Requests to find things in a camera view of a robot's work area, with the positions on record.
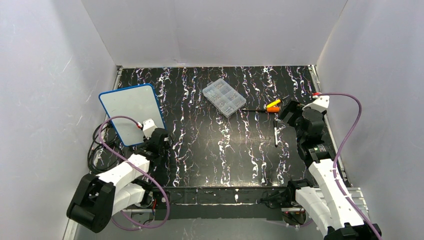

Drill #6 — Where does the yellow handled screwdriver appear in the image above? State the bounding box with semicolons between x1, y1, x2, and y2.
266;95;289;108

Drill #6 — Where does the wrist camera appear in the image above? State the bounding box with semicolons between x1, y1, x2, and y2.
302;95;330;113
142;118;157;139

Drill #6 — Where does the orange handled screwdriver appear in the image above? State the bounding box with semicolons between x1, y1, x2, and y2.
242;106;280;113

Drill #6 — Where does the clear plastic screw box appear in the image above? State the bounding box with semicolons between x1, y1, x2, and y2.
202;78;247;118

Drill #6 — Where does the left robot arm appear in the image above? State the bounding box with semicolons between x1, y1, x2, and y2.
66;128;169;233

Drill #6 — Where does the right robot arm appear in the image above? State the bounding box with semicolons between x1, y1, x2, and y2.
278;96;382;240

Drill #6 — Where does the black white marker pen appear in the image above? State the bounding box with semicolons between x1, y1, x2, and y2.
273;119;278;148

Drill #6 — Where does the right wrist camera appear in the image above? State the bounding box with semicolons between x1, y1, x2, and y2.
302;95;330;113

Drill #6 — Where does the blue framed whiteboard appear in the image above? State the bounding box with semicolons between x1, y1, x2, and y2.
98;83;166;147

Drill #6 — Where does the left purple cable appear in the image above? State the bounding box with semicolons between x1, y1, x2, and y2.
98;115;171;232

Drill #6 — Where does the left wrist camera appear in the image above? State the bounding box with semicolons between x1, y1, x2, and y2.
142;118;157;139

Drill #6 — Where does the black coiled cable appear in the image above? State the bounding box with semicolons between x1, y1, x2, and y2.
87;119;120;175

